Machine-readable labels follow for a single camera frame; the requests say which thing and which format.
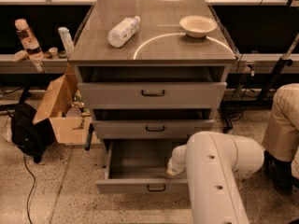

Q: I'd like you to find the black floor cable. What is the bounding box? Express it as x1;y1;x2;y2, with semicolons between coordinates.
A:
22;152;37;224

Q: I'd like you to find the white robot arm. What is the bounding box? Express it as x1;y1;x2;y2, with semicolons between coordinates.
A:
167;132;264;224

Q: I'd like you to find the grey right shelf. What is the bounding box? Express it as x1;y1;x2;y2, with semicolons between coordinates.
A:
230;54;299;74

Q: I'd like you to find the grey drawer cabinet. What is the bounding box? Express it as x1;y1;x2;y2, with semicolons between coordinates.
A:
68;0;237;170

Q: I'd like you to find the tall bottle on shelf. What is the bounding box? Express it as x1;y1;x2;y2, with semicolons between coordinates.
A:
15;19;44;61

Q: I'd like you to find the black tripod stand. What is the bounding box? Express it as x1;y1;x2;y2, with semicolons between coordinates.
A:
221;33;299;133

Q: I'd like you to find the small jar on shelf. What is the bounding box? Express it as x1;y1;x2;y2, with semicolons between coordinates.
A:
49;47;58;58

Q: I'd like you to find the black shoe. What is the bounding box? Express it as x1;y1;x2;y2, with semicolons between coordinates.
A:
263;150;292;196

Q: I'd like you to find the white paper bowl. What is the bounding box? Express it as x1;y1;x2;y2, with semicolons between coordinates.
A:
179;15;217;38

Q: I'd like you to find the black cylindrical handle tool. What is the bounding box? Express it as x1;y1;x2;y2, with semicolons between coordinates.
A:
84;123;94;151

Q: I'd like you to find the open cardboard box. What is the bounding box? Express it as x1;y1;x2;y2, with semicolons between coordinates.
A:
33;64;92;145

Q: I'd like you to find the grey top drawer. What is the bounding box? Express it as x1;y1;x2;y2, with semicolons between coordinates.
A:
78;82;226;109

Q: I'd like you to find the white cup in box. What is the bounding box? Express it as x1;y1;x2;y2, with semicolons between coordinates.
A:
65;107;81;118

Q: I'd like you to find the grey left shelf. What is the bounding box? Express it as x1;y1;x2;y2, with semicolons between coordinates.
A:
0;54;67;74

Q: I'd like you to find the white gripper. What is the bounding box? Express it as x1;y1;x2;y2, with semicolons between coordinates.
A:
166;145;187;176

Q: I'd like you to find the grey bottom drawer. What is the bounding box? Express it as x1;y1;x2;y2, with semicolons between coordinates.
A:
96;139;188;193

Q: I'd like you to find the grey shelf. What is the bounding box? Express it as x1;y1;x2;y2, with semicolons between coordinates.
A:
0;54;67;74
230;54;299;74

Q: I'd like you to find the grey middle drawer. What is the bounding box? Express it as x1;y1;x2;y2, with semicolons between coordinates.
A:
93;119;214;139

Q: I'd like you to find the grey drawer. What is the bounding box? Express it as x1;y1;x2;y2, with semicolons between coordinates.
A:
93;119;214;139
78;82;226;109
96;139;188;193

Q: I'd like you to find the clear plastic water bottle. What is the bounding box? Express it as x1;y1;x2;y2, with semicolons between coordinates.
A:
107;16;141;48

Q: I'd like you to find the white tube bottle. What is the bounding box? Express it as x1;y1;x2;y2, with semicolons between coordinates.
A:
58;27;74;57

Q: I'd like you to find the black backpack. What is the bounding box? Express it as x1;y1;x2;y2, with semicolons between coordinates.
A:
9;104;55;163

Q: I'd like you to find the person's beige trouser leg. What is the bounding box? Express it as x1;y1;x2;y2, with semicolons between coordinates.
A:
262;83;299;162

